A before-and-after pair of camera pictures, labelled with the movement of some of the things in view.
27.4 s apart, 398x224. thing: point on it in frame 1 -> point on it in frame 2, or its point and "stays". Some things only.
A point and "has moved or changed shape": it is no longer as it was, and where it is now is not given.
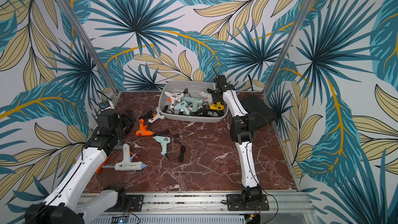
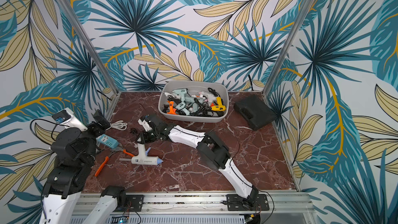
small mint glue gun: x=183 y=105 stays
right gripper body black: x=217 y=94 -> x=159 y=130
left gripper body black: x=125 y=121 -> x=95 y=129
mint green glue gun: x=164 y=140 -> x=182 y=92
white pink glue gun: x=204 y=94 stays
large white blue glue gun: x=126 y=164 -> x=142 y=158
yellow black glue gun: x=217 y=106 stays
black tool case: x=256 y=105 stays
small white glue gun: x=159 y=115 -> x=170 y=95
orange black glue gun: x=142 y=131 has moved or changed shape
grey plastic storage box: x=194 y=101 stays
